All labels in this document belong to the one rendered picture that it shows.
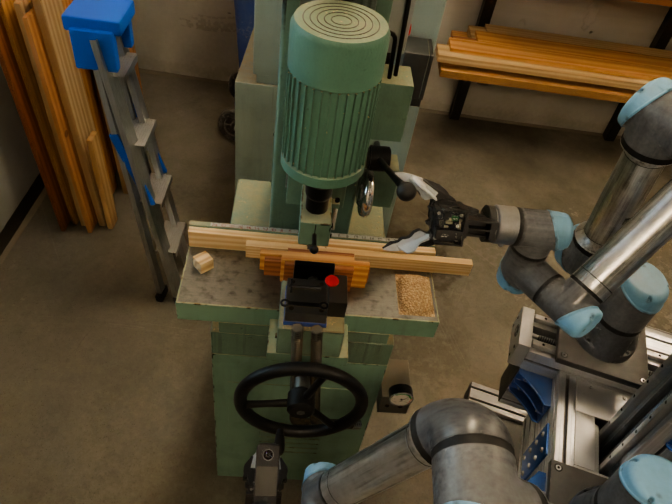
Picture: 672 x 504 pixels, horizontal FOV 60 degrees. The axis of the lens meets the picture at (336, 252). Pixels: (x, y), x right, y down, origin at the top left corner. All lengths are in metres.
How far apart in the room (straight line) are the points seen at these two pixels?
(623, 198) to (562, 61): 2.02
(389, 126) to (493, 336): 1.42
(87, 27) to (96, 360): 1.19
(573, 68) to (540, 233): 2.24
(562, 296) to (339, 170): 0.49
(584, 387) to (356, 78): 1.00
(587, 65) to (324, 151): 2.42
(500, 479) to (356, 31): 0.73
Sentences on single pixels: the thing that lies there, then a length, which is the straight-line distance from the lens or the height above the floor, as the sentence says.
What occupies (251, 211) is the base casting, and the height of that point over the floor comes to 0.80.
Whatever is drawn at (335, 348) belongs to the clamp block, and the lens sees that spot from 1.28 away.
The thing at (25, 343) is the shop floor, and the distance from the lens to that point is 2.52.
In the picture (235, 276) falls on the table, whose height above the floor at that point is 0.90.
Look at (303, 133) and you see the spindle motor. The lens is 1.12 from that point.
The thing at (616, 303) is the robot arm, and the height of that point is 0.98.
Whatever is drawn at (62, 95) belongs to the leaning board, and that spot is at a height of 0.67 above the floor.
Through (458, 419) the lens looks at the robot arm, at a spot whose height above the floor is 1.23.
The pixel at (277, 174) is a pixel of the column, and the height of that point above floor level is 1.01.
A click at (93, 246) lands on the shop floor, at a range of 2.79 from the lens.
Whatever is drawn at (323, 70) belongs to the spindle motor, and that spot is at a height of 1.45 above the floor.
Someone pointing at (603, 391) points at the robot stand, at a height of 0.73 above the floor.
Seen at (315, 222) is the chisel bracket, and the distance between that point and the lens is 1.29.
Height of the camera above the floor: 1.95
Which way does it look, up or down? 45 degrees down
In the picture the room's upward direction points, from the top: 10 degrees clockwise
